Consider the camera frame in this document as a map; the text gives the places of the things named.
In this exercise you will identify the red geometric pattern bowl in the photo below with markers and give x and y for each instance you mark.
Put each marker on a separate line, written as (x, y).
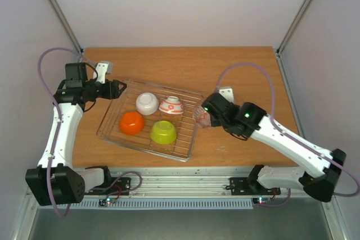
(201, 116)

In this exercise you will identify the left controller board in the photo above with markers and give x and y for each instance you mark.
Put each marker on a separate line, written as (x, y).
(106, 202)

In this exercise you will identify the plain white bowl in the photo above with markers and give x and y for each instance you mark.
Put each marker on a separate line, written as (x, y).
(147, 103)
(131, 123)

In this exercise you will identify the chrome wire dish rack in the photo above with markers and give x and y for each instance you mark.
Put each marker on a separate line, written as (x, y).
(180, 149)

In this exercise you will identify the right controller board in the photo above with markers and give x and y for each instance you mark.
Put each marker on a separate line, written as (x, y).
(262, 200)

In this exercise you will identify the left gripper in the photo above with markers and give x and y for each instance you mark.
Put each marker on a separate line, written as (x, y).
(113, 89)

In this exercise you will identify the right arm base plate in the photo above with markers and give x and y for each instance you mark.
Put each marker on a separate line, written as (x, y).
(239, 187)

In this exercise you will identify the green and white bowl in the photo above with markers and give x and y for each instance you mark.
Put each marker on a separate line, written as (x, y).
(163, 132)

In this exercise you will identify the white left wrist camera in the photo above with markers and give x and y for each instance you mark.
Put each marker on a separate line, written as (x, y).
(101, 70)

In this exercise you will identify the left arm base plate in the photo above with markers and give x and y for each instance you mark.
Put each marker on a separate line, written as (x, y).
(123, 185)

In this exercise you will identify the controller board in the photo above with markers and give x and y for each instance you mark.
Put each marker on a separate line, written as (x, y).
(106, 202)
(262, 200)

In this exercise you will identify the slotted grey cable duct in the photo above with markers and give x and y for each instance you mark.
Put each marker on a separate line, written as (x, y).
(170, 204)

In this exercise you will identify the red floral pattern bowl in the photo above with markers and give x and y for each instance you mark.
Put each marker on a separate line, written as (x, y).
(172, 105)

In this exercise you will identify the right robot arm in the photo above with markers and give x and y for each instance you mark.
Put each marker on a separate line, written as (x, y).
(317, 171)

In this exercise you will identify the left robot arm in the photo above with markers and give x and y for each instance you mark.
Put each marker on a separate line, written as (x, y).
(54, 179)

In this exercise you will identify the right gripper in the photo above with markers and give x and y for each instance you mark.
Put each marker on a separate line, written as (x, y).
(210, 108)

